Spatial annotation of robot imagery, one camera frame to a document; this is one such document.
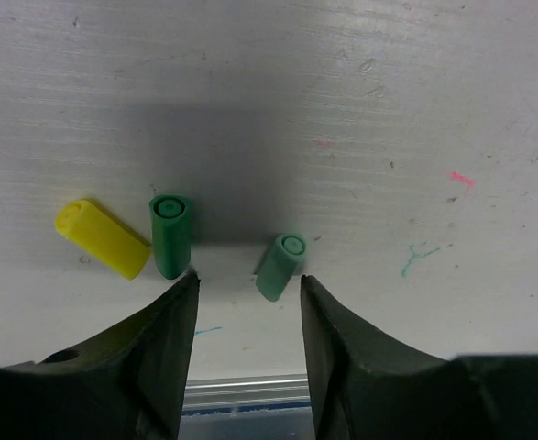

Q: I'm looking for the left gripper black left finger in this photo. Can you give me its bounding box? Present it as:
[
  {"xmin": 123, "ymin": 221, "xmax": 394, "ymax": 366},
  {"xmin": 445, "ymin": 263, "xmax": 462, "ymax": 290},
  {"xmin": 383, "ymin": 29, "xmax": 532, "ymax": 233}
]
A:
[{"xmin": 0, "ymin": 273, "xmax": 200, "ymax": 439}]

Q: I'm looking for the dark green pen cap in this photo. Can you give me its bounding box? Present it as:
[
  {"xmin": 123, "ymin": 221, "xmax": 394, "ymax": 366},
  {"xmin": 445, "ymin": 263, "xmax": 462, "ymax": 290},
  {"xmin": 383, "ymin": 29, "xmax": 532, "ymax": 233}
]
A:
[{"xmin": 149, "ymin": 194, "xmax": 192, "ymax": 280}]

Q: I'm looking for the small yellow pen cap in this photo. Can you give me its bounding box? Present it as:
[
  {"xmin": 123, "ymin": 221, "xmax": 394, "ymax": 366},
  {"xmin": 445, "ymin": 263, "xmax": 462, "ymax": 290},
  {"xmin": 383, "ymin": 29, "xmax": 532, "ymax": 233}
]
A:
[{"xmin": 54, "ymin": 199, "xmax": 150, "ymax": 280}]

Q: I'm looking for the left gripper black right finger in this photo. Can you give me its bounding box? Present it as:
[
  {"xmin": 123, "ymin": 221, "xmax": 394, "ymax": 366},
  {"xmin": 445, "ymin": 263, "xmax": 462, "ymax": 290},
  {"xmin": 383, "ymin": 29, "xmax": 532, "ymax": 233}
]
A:
[{"xmin": 301, "ymin": 276, "xmax": 538, "ymax": 439}]

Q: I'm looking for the mint pen cap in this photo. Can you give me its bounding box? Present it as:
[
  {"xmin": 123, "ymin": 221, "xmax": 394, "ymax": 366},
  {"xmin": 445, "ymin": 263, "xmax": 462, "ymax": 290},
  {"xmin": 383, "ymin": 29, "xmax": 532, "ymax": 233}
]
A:
[{"xmin": 255, "ymin": 234, "xmax": 306, "ymax": 303}]

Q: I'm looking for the aluminium front rail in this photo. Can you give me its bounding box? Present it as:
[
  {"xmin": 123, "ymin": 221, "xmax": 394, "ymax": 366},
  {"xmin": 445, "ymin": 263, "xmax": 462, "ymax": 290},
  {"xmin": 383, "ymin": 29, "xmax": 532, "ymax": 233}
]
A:
[{"xmin": 182, "ymin": 374, "xmax": 311, "ymax": 415}]

